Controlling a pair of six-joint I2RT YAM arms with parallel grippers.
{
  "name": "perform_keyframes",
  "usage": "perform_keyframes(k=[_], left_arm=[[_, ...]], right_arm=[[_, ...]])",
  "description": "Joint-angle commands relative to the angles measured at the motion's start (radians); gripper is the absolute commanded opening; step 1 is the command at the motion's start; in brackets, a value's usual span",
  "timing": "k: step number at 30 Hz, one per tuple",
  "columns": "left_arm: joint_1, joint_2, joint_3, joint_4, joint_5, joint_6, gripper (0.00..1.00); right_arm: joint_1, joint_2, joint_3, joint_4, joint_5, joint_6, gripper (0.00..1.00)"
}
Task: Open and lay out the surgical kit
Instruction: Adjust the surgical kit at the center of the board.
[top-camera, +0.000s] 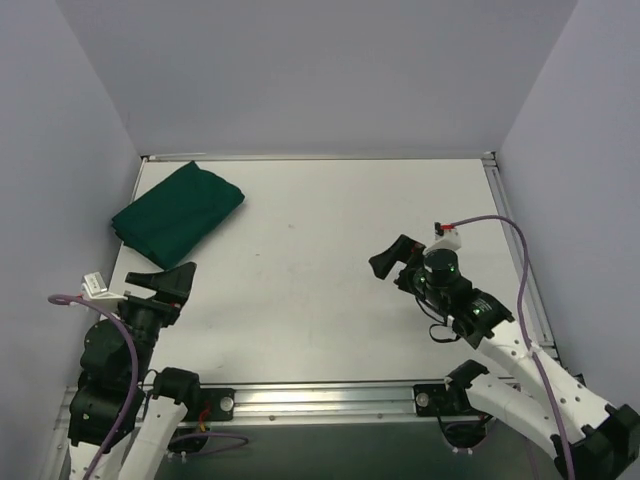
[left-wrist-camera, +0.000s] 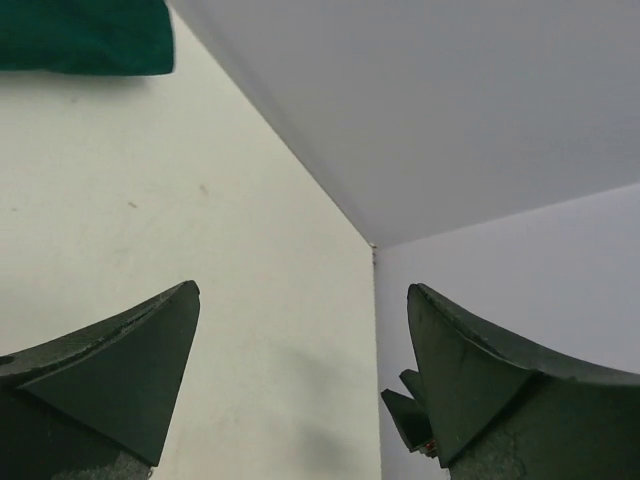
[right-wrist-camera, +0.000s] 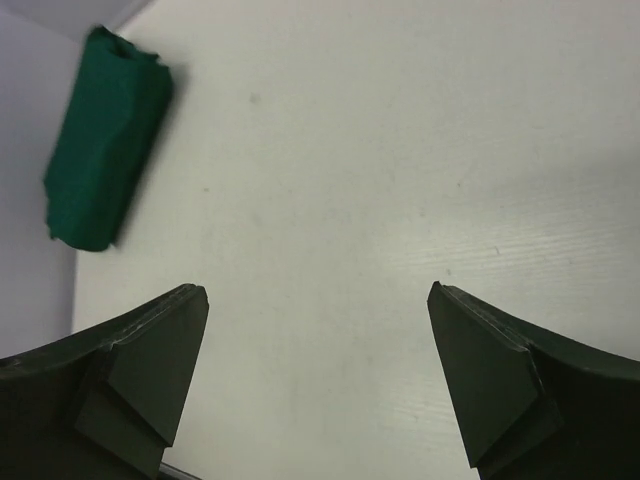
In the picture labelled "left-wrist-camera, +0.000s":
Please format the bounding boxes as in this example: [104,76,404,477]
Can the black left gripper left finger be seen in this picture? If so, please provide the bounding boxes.
[1,280,200,479]

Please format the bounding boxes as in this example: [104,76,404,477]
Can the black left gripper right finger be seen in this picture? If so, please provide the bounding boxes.
[407,284,639,479]

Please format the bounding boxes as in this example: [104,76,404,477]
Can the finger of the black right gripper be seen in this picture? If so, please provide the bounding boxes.
[381,369,432,454]

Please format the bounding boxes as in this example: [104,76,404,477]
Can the green surgical cloth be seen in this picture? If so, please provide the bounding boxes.
[1,0,175,77]

